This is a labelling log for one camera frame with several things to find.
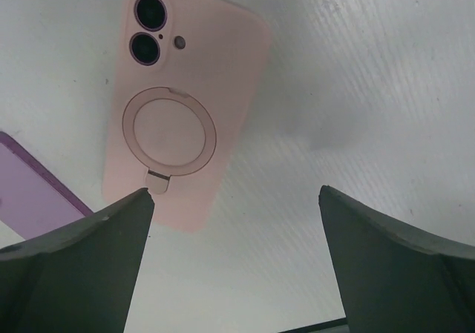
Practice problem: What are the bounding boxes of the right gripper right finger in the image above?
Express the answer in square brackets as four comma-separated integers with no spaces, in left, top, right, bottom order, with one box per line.
[318,185,474,332]

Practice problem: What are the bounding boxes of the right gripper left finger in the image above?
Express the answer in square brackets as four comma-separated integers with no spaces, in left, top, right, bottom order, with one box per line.
[1,188,154,332]

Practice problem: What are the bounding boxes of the pink phone case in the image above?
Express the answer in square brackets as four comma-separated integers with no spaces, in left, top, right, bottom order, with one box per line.
[102,0,271,232]

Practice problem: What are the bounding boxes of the purple phone black screen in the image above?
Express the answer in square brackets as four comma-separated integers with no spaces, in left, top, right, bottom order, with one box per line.
[1,132,93,240]

